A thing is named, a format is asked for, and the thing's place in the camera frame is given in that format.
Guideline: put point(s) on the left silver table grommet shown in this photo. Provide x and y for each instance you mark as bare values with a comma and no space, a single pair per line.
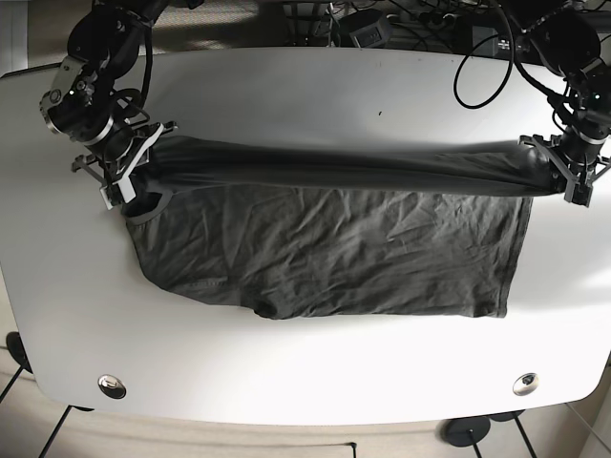
112,387

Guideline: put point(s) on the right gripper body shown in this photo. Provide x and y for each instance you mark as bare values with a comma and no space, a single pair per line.
114,157

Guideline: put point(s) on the left black table leg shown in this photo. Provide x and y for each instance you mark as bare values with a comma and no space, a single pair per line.
45,449

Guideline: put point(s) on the black round stand base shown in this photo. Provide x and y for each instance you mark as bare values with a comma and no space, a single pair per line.
465,432

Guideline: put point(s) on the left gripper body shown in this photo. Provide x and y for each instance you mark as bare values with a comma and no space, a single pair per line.
577,158

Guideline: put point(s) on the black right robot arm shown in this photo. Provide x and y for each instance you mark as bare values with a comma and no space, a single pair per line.
98,95

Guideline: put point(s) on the silver table grommet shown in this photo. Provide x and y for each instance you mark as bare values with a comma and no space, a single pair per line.
526,384
112,387

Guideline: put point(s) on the grey power adapter box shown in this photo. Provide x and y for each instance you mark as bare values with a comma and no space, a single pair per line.
485,41

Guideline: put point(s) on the charcoal grey T-shirt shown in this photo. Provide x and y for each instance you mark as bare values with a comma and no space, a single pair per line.
295,234

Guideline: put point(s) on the right silver table grommet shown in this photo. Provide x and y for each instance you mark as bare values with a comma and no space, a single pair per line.
526,384

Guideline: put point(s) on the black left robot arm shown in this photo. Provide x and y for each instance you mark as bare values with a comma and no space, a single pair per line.
568,46

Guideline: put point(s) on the grey multi-socket box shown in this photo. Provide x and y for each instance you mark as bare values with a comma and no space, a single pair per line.
364,29

